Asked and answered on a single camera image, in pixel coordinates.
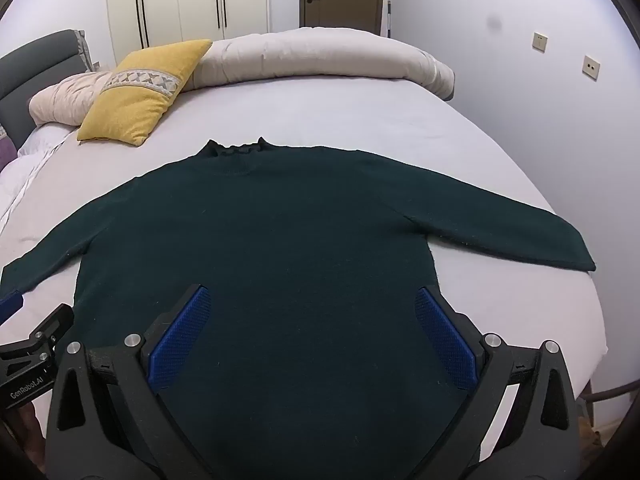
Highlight dark green knit sweater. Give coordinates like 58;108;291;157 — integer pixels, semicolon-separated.
1;141;596;479

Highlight white pillow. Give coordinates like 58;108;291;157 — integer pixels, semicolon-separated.
0;122;78;230

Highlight purple patterned cushion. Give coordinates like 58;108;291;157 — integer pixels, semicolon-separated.
0;126;17;171

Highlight yellow patterned cushion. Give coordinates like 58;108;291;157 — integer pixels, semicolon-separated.
77;39;213;148

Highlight dark grey upholstered headboard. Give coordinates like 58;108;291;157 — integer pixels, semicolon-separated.
0;29;93;150

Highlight beige rolled duvet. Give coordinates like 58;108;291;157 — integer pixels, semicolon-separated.
28;27;456;126

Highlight white wardrobe with black handles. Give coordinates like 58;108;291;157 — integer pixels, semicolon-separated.
106;0;300;62

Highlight beige wall socket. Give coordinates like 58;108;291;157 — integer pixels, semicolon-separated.
582;55;601;81
532;32;548;53

